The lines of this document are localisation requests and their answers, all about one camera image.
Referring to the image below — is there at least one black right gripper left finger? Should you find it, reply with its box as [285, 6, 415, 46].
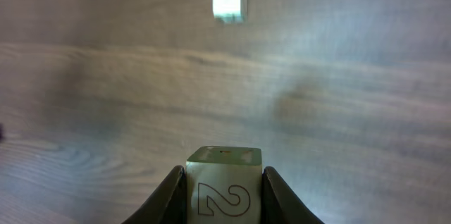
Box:
[123, 166, 187, 224]

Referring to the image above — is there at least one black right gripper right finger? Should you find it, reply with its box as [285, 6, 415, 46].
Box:
[261, 166, 324, 224]

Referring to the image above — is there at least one green-edged wooden number block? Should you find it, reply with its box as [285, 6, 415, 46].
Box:
[185, 146, 263, 224]

